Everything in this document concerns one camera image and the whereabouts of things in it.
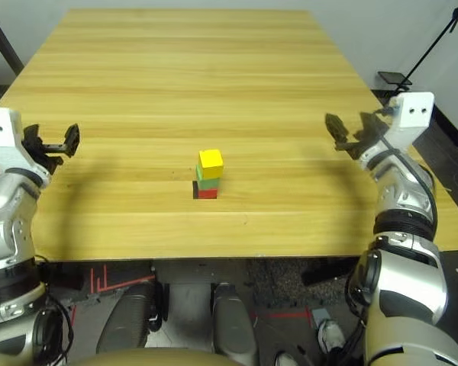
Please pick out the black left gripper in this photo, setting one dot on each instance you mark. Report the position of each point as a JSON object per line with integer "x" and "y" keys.
{"x": 42, "y": 152}

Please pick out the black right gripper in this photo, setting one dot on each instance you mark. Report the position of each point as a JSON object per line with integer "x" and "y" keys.
{"x": 362, "y": 146}

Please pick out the yellow wooden block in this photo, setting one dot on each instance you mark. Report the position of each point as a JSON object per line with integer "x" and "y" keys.
{"x": 210, "y": 163}

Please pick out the green wooden block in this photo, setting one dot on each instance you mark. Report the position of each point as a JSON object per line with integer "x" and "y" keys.
{"x": 208, "y": 183}

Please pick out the red wooden block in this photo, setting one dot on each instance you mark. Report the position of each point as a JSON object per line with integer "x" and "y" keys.
{"x": 208, "y": 193}

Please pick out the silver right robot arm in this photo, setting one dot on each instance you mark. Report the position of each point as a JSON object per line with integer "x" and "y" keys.
{"x": 400, "y": 289}

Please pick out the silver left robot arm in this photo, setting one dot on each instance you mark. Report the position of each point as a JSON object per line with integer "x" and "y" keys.
{"x": 11, "y": 244}

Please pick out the black flat holder plate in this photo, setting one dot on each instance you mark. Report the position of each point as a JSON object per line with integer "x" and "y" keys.
{"x": 395, "y": 78}

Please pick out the dark metal table leg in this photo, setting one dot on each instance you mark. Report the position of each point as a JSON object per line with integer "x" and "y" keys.
{"x": 4, "y": 42}

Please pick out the black tripod stand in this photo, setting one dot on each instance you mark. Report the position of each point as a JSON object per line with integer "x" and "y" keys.
{"x": 435, "y": 42}

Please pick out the black square marker pad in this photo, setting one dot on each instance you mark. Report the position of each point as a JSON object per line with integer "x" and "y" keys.
{"x": 195, "y": 190}

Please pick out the grey speckled carpet patch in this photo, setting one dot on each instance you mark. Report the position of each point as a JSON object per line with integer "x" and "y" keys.
{"x": 282, "y": 282}

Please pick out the red floor tape strip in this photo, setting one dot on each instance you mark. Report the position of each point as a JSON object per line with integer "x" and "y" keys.
{"x": 73, "y": 314}

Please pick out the grey flat floor plate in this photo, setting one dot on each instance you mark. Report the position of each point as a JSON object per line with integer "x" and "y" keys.
{"x": 320, "y": 315}

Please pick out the grey robot left leg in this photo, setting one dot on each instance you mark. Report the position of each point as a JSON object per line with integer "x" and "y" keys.
{"x": 126, "y": 320}

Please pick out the grey robot leg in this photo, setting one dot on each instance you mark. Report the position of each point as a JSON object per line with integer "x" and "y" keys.
{"x": 231, "y": 320}
{"x": 126, "y": 320}

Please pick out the red floor tape corner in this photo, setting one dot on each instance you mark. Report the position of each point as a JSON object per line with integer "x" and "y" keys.
{"x": 290, "y": 315}

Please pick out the white sneaker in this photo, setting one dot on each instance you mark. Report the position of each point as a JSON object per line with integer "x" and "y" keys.
{"x": 288, "y": 359}
{"x": 331, "y": 333}

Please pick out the grey robot right leg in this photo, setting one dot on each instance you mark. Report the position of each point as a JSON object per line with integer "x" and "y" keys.
{"x": 231, "y": 320}

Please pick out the tan robot torso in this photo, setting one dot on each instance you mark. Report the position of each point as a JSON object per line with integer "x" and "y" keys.
{"x": 149, "y": 358}

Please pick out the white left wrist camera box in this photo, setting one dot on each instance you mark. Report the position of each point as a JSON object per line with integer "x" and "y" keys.
{"x": 0, "y": 131}

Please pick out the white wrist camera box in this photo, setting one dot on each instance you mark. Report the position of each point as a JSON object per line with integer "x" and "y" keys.
{"x": 0, "y": 131}
{"x": 414, "y": 112}

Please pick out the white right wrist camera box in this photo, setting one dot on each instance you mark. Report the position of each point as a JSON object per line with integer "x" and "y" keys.
{"x": 414, "y": 112}

